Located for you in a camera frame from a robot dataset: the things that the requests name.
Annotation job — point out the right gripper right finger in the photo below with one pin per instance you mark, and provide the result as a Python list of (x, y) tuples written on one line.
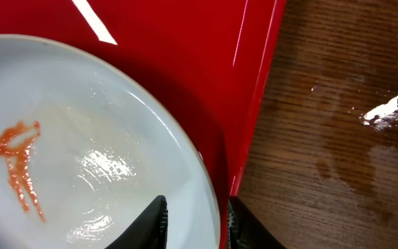
[(245, 231)]

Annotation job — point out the light blue plate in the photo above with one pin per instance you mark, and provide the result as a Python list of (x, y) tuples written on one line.
[(84, 149)]

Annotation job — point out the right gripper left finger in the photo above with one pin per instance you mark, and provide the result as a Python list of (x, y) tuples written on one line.
[(148, 231)]

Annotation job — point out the red plastic tray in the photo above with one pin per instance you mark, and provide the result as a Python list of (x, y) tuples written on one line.
[(205, 62)]

